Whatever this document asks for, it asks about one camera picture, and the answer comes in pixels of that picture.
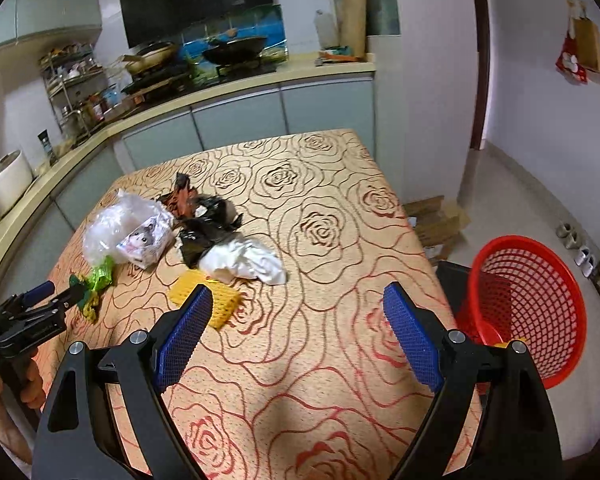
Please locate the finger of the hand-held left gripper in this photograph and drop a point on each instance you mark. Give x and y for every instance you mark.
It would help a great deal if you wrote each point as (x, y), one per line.
(62, 301)
(37, 292)

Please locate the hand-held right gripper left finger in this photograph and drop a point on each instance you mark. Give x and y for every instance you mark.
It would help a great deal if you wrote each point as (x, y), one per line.
(187, 330)

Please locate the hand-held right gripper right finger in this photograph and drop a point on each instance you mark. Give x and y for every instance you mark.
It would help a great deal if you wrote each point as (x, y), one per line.
(410, 335)

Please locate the large yellow foam net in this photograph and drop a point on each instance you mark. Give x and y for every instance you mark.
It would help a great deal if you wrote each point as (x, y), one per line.
(222, 305)

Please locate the green snack wrapper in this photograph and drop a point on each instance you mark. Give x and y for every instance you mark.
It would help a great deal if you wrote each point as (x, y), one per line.
(100, 277)

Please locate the clear plastic bag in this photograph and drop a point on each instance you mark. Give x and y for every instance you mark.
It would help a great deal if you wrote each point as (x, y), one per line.
(105, 225)

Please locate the white plastic bag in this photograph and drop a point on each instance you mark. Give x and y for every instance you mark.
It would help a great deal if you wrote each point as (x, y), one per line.
(245, 260)

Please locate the cat print tissue packet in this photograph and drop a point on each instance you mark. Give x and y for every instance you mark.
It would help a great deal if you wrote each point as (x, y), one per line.
(145, 240)

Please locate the black plastic bag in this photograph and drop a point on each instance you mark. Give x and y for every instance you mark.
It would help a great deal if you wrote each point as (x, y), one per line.
(205, 225)

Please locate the red plastic mesh basket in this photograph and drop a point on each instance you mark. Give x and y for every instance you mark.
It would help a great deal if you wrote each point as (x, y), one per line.
(530, 290)

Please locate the orange brown snack wrapper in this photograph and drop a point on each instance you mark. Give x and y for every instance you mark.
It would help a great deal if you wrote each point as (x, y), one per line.
(180, 195)

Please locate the person's left forearm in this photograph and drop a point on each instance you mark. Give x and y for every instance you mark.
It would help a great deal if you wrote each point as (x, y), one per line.
(7, 435)

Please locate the person's left hand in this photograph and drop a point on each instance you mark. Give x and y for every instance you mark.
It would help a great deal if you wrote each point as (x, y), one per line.
(32, 385)

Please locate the white rice cooker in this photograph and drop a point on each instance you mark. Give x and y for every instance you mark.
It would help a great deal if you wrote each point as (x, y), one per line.
(5, 180)

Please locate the cardboard box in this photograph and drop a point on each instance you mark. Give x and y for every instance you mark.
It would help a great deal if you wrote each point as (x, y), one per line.
(435, 220)

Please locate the beige shoe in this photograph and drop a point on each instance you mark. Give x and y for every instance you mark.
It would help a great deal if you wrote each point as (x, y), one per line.
(572, 239)
(562, 231)

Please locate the white shoe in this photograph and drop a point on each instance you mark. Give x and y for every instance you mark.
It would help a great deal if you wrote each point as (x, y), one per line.
(581, 256)
(589, 266)

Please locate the metal spice rack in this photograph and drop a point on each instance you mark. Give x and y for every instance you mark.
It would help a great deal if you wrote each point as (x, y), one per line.
(80, 95)

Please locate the kitchen counter with cabinets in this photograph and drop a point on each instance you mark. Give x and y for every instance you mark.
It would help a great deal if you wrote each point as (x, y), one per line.
(240, 115)

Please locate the gas stove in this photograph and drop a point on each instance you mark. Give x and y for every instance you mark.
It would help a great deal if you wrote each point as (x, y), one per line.
(180, 82)

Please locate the frying pan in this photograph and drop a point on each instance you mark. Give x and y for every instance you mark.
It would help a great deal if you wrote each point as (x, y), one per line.
(152, 57)

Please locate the dark wooden door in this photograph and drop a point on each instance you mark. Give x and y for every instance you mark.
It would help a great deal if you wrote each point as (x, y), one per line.
(479, 60)

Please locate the black wok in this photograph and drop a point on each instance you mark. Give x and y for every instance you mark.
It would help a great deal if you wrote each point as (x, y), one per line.
(235, 50)

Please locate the orange kitchen utensil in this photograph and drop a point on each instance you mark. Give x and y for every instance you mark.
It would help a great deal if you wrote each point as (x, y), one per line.
(337, 56)

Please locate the red hanging bag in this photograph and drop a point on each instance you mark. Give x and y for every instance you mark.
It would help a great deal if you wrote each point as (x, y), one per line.
(570, 62)

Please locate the clear plastic bottle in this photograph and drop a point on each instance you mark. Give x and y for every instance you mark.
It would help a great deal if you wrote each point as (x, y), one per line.
(326, 30)

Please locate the wooden cutting board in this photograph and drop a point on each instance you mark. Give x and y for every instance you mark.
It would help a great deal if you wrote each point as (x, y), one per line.
(354, 15)

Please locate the black range hood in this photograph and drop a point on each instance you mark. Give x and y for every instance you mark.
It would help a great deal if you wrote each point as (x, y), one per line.
(195, 0)

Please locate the brown paper bag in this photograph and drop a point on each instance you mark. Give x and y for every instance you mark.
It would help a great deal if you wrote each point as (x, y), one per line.
(590, 45)

